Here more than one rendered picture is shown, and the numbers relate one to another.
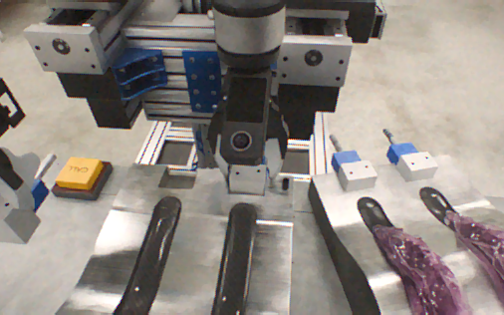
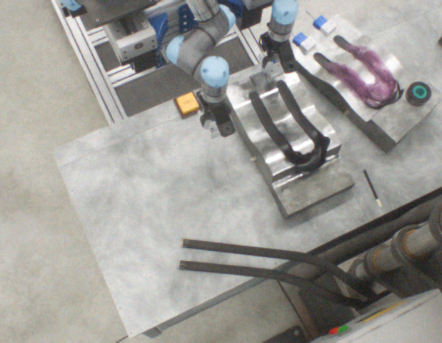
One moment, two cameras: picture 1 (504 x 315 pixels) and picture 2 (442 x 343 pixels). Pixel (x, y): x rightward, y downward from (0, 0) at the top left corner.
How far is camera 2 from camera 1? 1.59 m
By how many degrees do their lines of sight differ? 31
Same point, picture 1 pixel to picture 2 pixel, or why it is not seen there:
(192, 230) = (268, 99)
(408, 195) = (330, 43)
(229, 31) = (281, 38)
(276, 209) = (290, 77)
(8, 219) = not seen: hidden behind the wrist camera
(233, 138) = (288, 66)
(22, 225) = not seen: hidden behind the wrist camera
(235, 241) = (284, 96)
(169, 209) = (254, 97)
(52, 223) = (195, 130)
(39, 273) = (212, 147)
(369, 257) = (329, 78)
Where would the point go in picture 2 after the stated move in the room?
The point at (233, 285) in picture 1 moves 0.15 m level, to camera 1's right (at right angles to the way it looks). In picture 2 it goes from (293, 109) to (328, 89)
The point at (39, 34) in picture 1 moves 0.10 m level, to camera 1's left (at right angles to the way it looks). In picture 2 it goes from (128, 46) to (101, 59)
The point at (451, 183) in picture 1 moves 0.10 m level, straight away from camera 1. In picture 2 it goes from (343, 28) to (346, 6)
